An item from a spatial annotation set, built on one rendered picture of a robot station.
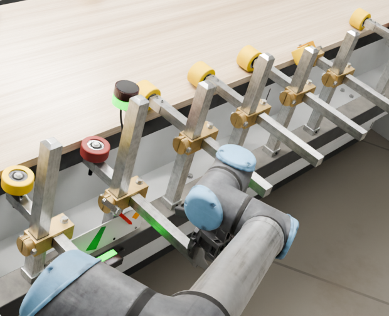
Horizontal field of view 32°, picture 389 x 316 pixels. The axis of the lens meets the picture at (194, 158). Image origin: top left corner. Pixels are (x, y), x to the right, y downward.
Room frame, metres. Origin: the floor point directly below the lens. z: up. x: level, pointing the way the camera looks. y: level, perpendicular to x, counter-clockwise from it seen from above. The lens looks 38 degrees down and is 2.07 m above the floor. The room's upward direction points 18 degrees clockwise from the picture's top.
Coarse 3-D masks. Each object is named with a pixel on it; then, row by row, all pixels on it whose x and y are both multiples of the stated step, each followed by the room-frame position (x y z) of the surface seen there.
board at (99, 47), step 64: (64, 0) 2.17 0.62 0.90; (128, 0) 2.32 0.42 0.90; (192, 0) 2.49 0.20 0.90; (256, 0) 2.68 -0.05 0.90; (320, 0) 2.89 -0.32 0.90; (384, 0) 3.13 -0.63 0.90; (0, 64) 1.67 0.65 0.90; (64, 64) 1.77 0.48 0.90; (128, 64) 1.89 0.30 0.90; (192, 64) 2.01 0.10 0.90; (0, 128) 1.38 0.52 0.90; (64, 128) 1.47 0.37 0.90
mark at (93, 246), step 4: (100, 228) 1.25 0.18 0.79; (104, 228) 1.26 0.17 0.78; (100, 232) 1.25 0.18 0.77; (96, 236) 1.24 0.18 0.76; (100, 236) 1.25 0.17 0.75; (92, 240) 1.23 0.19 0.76; (96, 240) 1.24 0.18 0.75; (92, 244) 1.23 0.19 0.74; (96, 244) 1.24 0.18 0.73; (88, 248) 1.22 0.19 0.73; (92, 248) 1.23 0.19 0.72
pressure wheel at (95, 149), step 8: (96, 136) 1.47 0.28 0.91; (88, 144) 1.42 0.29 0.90; (96, 144) 1.43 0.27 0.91; (104, 144) 1.44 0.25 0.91; (80, 152) 1.41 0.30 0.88; (88, 152) 1.39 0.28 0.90; (96, 152) 1.40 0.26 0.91; (104, 152) 1.41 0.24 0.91; (88, 160) 1.39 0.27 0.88; (96, 160) 1.39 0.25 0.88; (104, 160) 1.41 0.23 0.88
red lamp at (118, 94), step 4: (120, 80) 1.36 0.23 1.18; (128, 80) 1.37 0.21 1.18; (136, 84) 1.36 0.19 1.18; (116, 88) 1.32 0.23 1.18; (116, 92) 1.32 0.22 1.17; (120, 92) 1.31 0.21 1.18; (136, 92) 1.33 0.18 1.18; (116, 96) 1.32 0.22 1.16; (120, 96) 1.31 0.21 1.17; (124, 96) 1.31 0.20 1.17; (128, 96) 1.31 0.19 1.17; (132, 96) 1.32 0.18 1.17; (124, 100) 1.31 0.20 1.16; (128, 100) 1.31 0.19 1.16
